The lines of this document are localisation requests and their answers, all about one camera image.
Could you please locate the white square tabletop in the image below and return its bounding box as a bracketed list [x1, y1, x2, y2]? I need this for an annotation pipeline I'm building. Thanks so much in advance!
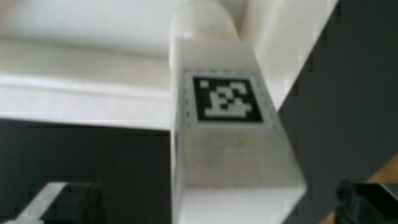
[0, 0, 338, 130]

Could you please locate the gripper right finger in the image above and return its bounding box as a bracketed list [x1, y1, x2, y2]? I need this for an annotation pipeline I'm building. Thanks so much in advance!
[334, 181, 398, 224]

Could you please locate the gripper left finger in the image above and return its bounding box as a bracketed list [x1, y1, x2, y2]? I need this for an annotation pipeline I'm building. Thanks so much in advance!
[11, 182, 107, 224]

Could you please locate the white table leg with tag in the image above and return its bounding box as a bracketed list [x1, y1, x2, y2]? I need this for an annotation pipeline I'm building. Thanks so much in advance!
[169, 0, 308, 224]

